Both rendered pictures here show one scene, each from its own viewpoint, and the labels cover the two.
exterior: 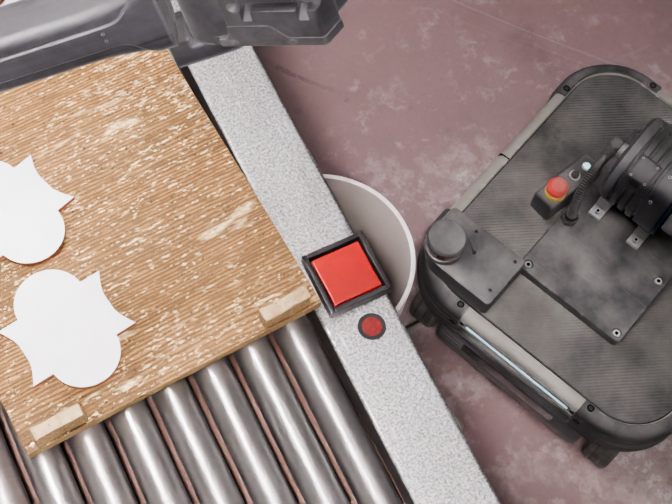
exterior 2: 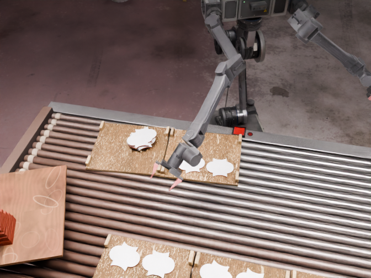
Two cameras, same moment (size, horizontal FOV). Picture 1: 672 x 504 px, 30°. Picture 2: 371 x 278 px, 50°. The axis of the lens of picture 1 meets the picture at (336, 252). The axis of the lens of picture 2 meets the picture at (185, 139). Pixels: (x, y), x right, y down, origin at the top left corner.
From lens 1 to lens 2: 140 cm
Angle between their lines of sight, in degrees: 28
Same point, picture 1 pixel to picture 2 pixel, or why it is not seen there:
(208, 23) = (231, 76)
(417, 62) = not seen: hidden behind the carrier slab
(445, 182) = not seen: hidden behind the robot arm
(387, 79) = not seen: hidden behind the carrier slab
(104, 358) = (229, 165)
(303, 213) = (223, 131)
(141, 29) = (226, 82)
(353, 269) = (239, 129)
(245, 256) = (226, 140)
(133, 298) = (221, 157)
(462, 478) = (284, 138)
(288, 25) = (241, 67)
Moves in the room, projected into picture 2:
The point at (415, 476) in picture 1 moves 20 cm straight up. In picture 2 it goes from (279, 143) to (285, 117)
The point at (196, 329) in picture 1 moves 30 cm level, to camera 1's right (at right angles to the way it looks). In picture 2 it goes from (233, 152) to (269, 126)
